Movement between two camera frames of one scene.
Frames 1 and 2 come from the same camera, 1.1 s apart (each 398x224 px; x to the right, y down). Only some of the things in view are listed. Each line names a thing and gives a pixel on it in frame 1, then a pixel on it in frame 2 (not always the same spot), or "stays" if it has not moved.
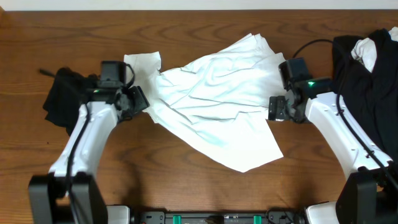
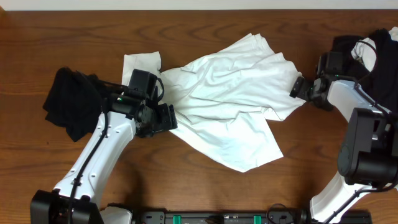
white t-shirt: x=220 y=106 stays
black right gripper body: x=280 y=104 → x=306 y=89
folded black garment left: x=68 y=90 stays
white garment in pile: x=364 y=50 stays
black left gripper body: x=137 y=100 → x=168 y=117
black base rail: x=219 y=217 stays
